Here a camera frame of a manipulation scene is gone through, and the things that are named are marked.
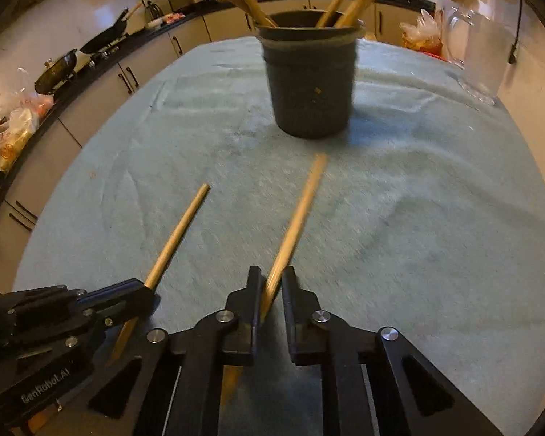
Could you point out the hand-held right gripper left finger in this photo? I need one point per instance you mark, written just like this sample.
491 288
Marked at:
250 309

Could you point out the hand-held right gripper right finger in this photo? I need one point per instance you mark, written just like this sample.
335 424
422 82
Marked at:
293 309

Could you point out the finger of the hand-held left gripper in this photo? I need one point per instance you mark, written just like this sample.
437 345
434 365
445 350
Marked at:
127 297

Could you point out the wooden chopstick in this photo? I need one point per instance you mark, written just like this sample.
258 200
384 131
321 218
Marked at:
295 222
177 236

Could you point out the dark grey utensil holder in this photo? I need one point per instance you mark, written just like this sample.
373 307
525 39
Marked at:
309 81

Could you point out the grey-green table cloth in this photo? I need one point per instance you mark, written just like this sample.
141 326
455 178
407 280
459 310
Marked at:
413 213

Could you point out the pile of plastic food bags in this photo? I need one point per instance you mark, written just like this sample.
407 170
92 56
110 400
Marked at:
13 131

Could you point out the cream kitchen base cabinets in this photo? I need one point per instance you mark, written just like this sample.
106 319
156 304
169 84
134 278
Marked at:
104 97

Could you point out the dark frying pan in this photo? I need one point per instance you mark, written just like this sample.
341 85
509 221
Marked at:
57 75

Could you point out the black wok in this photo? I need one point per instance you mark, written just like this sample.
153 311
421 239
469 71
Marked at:
102 38

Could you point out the small metal kettle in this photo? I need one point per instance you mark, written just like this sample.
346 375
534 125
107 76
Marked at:
152 11

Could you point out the orange plastic bag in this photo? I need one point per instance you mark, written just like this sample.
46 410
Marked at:
424 38

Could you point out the clear glass pitcher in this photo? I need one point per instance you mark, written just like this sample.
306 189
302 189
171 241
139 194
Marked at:
486 63

